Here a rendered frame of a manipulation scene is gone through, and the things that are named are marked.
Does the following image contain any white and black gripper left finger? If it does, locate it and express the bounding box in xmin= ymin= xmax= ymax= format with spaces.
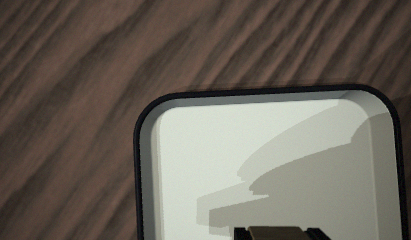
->
xmin=234 ymin=227 xmax=253 ymax=240

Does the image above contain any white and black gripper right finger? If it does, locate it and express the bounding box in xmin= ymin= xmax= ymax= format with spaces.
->
xmin=304 ymin=228 xmax=331 ymax=240

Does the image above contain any wooden block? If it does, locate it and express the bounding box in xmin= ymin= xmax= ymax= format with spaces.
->
xmin=247 ymin=226 xmax=311 ymax=240

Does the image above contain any white tray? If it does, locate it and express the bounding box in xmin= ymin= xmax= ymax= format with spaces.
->
xmin=133 ymin=84 xmax=409 ymax=240

